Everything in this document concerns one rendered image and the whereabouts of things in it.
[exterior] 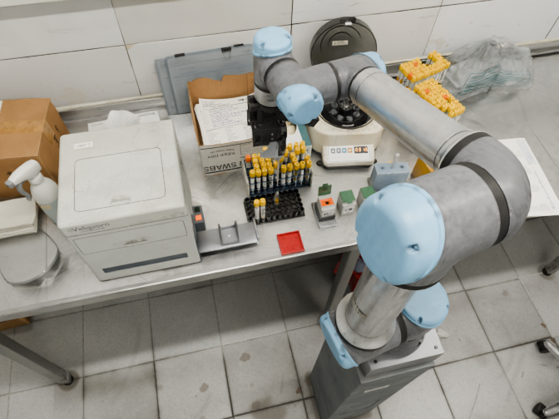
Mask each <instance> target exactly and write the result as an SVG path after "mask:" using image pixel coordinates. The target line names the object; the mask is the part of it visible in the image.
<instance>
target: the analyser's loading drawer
mask: <svg viewBox="0 0 559 419"><path fill-rule="evenodd" d="M218 227H219V228H217V229H208V230H204V231H199V232H196V237H197V246H198V250H199V252H200V254H201V253H205V252H210V251H214V250H218V249H226V248H230V247H235V246H240V245H244V244H252V243H256V242H257V244H260V237H259V233H258V229H257V225H256V222H255V218H253V221H252V222H248V223H243V224H237V223H236V221H235V224H232V225H227V226H223V227H220V224H218ZM229 234H230V237H229V236H228V235H229Z"/></svg>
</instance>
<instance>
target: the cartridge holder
mask: <svg viewBox="0 0 559 419"><path fill-rule="evenodd" d="M311 205H312V208H313V211H314V215H315V218H316V220H317V223H318V226H319V229H325V228H329V227H334V226H337V222H336V219H335V213H334V214H332V215H328V216H324V217H320V214H319V210H318V207H317V202H313V203H311Z"/></svg>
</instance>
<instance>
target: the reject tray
mask: <svg viewBox="0 0 559 419"><path fill-rule="evenodd" d="M276 236H277V240H278V242H279V248H280V252H281V255H282V256H284V255H288V254H295V253H299V252H304V245H303V242H302V239H301V236H300V232H299V230H296V231H291V232H287V233H283V234H277V235H276Z"/></svg>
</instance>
